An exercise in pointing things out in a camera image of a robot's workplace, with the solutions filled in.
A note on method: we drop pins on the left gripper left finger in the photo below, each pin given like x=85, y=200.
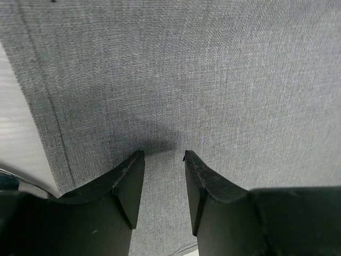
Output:
x=95, y=219

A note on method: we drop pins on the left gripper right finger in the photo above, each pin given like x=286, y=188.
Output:
x=229, y=220

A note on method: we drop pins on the grey cloth napkin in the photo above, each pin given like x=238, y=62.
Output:
x=253, y=87

